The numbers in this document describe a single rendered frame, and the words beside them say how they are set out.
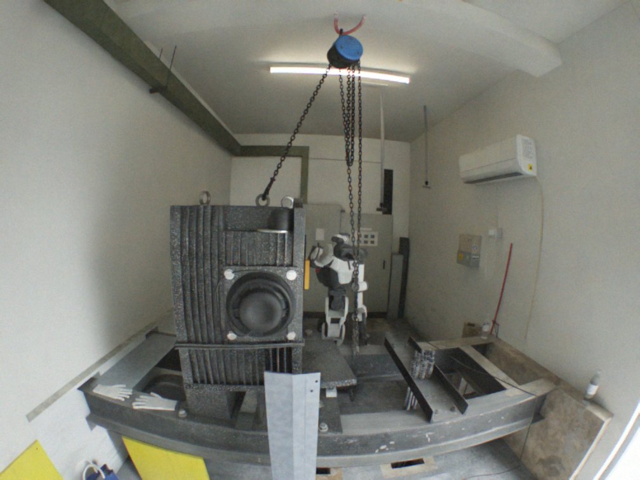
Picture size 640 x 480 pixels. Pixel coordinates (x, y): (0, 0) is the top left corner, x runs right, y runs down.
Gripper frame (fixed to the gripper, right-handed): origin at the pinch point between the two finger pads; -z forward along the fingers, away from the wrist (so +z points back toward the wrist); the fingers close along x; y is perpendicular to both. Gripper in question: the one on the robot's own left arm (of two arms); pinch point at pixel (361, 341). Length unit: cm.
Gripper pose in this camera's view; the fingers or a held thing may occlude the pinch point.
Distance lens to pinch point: 244.0
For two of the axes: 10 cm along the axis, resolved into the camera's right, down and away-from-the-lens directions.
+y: 8.2, -0.1, 5.8
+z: -0.8, -9.9, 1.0
